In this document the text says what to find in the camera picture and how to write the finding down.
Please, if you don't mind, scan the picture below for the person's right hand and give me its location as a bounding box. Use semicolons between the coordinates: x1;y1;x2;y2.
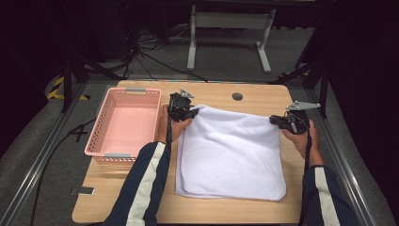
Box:
281;120;322;159

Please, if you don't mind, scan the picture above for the bundle of floor cables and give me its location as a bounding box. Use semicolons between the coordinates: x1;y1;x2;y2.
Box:
125;24;210;83

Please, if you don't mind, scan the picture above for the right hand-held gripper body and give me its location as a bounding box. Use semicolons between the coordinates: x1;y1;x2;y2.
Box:
285;101;322;136

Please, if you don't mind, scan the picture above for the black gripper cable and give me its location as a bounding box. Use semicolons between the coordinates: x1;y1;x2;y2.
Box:
166;93;174;152
297;125;313;226

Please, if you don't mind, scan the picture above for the black floor cable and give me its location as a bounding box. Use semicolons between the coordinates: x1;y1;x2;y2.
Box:
29;118;97;226

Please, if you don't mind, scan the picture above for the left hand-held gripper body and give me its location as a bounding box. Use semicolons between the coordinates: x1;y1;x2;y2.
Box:
168;89;195;121

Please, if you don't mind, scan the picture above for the person's left hand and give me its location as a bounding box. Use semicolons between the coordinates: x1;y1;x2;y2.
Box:
156;105;192;144

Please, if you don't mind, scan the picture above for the white printed towel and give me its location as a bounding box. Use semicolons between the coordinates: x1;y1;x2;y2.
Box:
174;104;287;202

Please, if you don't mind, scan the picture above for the aluminium floor rail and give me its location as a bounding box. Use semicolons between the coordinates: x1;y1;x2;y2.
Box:
0;83;88;226
305;89;377;226

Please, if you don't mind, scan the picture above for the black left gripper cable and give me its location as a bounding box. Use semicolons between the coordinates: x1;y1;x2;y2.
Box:
166;93;174;152

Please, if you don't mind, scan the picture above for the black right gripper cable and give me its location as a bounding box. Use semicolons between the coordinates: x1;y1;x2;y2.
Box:
297;125;313;226

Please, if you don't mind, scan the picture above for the black tripod stand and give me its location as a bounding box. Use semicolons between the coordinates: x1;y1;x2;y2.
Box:
60;53;126;114
267;59;330;120

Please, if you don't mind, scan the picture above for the grey metal desk frame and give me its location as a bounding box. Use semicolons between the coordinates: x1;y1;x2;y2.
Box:
186;4;277;74

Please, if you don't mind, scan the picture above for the yellow black floor tape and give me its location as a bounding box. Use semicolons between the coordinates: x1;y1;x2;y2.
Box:
46;75;90;102

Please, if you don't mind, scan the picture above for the grey metal table bracket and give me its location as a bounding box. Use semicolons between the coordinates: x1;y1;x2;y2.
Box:
70;186;96;197

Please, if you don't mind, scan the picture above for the pink plastic basket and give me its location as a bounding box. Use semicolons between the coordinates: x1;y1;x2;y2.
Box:
84;87;163;164

